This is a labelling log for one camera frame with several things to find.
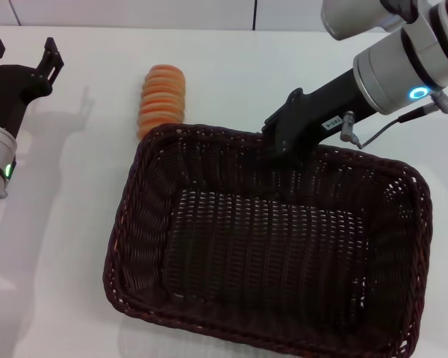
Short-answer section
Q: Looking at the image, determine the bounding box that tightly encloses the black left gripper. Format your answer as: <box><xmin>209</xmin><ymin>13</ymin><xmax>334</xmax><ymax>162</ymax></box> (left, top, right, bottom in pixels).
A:
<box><xmin>0</xmin><ymin>37</ymin><xmax>66</xmax><ymax>132</ymax></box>

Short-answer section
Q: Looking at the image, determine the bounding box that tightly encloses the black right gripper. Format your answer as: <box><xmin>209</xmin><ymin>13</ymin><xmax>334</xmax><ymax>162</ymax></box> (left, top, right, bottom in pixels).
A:
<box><xmin>261</xmin><ymin>66</ymin><xmax>379</xmax><ymax>171</ymax></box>

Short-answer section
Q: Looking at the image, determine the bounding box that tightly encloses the black woven rectangular basket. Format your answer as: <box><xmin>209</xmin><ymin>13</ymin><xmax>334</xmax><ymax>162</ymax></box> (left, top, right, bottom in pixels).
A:
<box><xmin>102</xmin><ymin>122</ymin><xmax>434</xmax><ymax>358</ymax></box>

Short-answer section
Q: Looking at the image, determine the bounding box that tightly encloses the orange striped bread loaf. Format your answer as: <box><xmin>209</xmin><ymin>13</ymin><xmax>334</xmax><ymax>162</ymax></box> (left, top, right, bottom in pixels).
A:
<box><xmin>137</xmin><ymin>64</ymin><xmax>187</xmax><ymax>141</ymax></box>

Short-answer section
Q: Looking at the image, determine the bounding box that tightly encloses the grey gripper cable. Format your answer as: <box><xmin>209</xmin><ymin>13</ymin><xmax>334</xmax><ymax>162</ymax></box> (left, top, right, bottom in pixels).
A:
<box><xmin>339</xmin><ymin>92</ymin><xmax>448</xmax><ymax>150</ymax></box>

